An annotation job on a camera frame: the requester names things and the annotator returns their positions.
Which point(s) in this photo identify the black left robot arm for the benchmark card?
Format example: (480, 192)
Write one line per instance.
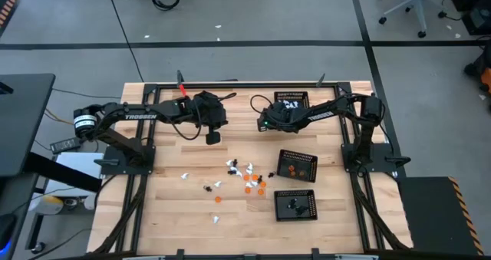
(140, 116)

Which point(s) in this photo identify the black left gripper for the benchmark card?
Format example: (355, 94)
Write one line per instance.
(211, 112)

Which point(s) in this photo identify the black metal post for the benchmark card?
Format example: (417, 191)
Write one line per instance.
(321, 80)

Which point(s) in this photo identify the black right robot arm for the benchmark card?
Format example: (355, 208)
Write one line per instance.
(322, 116)

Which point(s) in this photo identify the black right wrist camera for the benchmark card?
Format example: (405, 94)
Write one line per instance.
(264, 125)

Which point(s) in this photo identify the grey office chair base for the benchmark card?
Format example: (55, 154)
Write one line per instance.
(416, 1)

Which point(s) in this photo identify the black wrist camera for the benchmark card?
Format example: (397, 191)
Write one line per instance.
(264, 125)
(213, 138)

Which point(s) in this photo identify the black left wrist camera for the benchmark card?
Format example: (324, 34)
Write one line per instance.
(213, 138)

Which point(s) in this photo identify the orange and black machine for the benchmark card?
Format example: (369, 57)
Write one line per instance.
(484, 74)

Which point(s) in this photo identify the black metal table frame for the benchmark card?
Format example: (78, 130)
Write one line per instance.
(245, 85)

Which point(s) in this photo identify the black plastic mesh basket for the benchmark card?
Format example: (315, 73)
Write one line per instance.
(282, 214)
(284, 158)
(301, 96)

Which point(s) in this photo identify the black equipment case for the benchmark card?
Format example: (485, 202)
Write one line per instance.
(475, 14)

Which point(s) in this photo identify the black platform with hazard stripes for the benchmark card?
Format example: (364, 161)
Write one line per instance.
(429, 214)

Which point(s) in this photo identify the black desk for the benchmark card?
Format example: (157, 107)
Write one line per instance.
(23, 118)

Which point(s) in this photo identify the black power brick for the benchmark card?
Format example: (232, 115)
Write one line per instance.
(65, 145)

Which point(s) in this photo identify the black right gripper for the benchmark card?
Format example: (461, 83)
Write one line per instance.
(284, 120)

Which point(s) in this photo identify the white flat board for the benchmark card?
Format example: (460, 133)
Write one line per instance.
(80, 164)

